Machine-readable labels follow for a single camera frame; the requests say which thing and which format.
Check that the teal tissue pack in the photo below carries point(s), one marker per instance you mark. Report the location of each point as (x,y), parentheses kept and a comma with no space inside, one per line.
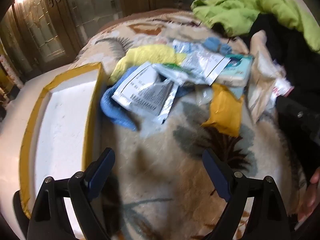
(237,67)

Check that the blue socks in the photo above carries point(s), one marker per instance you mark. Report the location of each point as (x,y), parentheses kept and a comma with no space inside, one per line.
(215,45)

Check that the stack of white red boxes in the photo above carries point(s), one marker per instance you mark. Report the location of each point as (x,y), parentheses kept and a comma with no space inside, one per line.
(8,72)

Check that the white printed packet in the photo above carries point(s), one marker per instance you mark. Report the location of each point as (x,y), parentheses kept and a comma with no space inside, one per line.
(207,65)

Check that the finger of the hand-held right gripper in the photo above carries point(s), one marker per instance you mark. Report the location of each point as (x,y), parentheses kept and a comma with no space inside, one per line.
(297,115)

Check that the blue cloth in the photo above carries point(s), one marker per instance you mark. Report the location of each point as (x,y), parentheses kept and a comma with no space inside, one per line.
(112,105)

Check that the green puffer jacket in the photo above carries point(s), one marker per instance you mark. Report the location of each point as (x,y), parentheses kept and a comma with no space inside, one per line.
(250,2)

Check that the yellow cloth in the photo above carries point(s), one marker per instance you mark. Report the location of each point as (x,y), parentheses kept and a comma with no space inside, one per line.
(145,55)

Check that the silver printed packet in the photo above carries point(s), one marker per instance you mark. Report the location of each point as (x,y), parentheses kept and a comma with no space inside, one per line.
(142,92)

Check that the white foam box yellow tape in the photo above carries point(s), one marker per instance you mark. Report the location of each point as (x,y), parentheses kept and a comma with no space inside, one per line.
(65,120)

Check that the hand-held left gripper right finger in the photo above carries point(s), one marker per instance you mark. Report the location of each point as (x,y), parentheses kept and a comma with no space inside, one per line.
(222,182)

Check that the small white red print packet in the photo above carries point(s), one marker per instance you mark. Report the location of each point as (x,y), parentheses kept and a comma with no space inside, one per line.
(282,86)

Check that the wooden double glass door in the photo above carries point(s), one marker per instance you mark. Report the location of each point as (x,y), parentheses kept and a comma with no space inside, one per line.
(50,30)

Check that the person's right hand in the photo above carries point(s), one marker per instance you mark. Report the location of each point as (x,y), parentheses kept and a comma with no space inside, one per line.
(312,200)

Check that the mustard yellow packet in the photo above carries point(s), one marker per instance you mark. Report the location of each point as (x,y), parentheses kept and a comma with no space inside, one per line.
(225,110)

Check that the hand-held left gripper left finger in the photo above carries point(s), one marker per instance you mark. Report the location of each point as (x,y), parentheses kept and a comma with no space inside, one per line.
(93,182)

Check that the leaf print blanket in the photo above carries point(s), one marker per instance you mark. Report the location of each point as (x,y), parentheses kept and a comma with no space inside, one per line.
(162,155)

